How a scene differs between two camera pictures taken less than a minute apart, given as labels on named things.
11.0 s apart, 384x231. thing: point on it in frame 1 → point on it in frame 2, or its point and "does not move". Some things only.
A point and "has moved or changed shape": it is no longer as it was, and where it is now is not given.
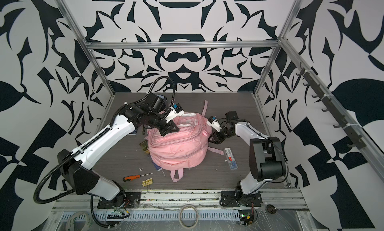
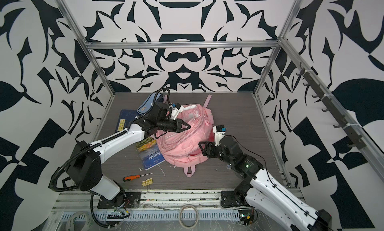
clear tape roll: x=180 y=218 does not move
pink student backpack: x=185 y=148 has moved or changed shape
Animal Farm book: x=144 y=146 has moved or changed shape
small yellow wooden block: x=147 y=182 does not move
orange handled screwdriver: x=128 y=178 does not move
